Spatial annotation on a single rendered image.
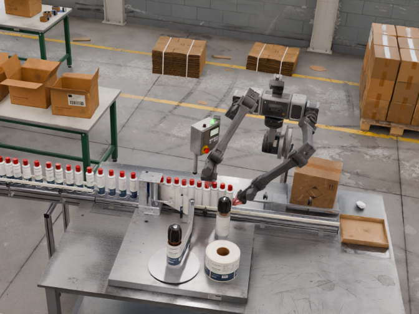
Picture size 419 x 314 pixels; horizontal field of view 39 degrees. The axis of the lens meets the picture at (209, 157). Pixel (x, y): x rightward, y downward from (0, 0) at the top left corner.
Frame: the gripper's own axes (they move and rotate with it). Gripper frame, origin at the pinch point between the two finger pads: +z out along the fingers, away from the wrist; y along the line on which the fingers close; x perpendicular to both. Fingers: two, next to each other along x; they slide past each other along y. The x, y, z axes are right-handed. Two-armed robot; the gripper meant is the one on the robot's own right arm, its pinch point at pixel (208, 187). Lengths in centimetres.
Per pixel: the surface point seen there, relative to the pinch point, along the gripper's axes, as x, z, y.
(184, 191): 15.3, 16.7, -16.9
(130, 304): -16, 96, -48
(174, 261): -46, 23, -12
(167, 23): 566, 102, -134
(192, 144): 20.8, -16.7, -13.7
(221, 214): -12.5, 10.1, 10.4
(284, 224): 13, 32, 51
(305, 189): 37, 18, 63
